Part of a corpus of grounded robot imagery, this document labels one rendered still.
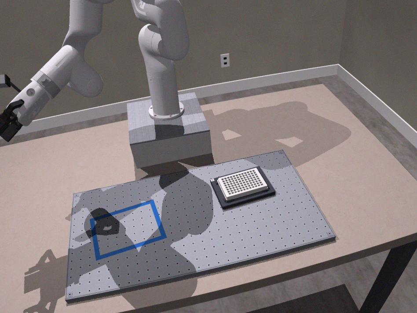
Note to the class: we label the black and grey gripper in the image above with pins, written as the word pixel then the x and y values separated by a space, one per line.
pixel 23 109

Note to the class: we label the blue taped rectangular outline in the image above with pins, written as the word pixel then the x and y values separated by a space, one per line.
pixel 94 235

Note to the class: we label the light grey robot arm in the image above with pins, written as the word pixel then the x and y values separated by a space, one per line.
pixel 162 41

